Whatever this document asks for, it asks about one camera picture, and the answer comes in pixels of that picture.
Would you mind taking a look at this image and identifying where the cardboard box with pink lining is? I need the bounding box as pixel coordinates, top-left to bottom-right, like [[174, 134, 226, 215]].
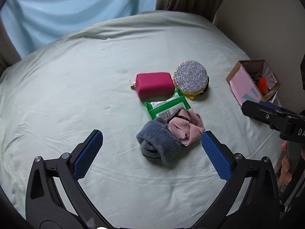
[[226, 60, 282, 106]]

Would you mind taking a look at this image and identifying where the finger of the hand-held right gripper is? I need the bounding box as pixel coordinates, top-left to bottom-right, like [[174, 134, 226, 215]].
[[241, 100, 294, 132], [258, 101, 305, 119]]

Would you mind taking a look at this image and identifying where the grey fuzzy sock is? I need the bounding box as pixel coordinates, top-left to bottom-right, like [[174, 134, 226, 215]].
[[136, 117, 183, 166]]

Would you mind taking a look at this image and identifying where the pale green bed sheet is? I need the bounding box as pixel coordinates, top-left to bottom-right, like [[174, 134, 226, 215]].
[[0, 10, 290, 222]]

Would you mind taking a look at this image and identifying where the light blue sheer curtain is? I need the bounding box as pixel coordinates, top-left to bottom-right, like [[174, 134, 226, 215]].
[[0, 0, 161, 58]]

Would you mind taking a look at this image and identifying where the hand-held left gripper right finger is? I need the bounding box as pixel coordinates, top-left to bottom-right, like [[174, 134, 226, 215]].
[[193, 131, 281, 229]]

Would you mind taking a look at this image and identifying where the green wet wipes packet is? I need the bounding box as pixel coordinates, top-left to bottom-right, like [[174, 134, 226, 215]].
[[144, 88, 192, 121]]

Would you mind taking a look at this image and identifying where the magenta zip pouch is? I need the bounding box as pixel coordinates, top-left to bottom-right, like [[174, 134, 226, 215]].
[[129, 72, 175, 101]]

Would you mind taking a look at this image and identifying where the person's right hand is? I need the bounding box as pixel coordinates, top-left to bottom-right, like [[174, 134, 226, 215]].
[[274, 141, 305, 187]]

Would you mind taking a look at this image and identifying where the pink crumpled cloth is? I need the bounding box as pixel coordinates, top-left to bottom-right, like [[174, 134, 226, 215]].
[[167, 108, 206, 147]]

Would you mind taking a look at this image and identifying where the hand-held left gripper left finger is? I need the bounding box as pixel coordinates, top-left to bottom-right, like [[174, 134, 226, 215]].
[[25, 129, 112, 229]]

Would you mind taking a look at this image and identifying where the orange pompom item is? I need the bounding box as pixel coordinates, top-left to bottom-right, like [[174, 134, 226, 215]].
[[250, 74, 271, 91]]

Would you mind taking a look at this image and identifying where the round silver glitter case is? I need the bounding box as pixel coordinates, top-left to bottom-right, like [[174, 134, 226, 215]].
[[173, 60, 208, 93]]

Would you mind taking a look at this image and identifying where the yellow and black soft toy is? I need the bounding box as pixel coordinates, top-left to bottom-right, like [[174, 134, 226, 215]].
[[179, 75, 210, 101]]

